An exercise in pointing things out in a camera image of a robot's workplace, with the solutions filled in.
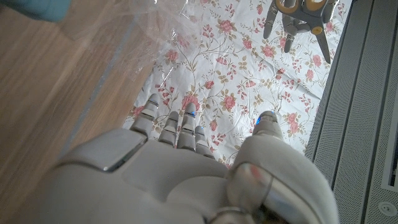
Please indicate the floral print curtain backdrop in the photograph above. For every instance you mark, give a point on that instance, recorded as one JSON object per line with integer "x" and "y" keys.
{"x": 233, "y": 77}

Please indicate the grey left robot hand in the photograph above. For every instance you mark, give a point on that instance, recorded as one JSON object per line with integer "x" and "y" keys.
{"x": 270, "y": 21}

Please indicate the clear cling film sheet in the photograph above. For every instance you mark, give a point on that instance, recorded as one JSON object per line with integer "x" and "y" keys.
{"x": 149, "y": 31}

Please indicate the teal sponge block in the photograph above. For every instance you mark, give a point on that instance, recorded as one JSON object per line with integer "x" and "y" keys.
{"x": 31, "y": 9}

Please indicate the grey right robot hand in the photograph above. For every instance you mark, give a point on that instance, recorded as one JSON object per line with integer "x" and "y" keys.
{"x": 155, "y": 186}

